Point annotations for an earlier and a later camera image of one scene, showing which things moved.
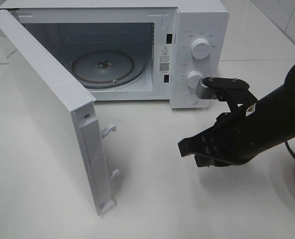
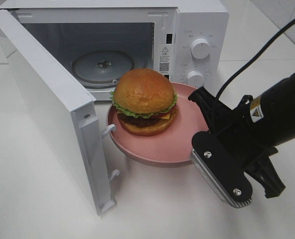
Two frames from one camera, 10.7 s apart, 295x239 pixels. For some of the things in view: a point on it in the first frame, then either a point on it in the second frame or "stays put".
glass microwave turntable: [103, 66] stays put
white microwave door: [69, 111] stays put
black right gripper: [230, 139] to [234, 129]
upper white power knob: [200, 48] stays put
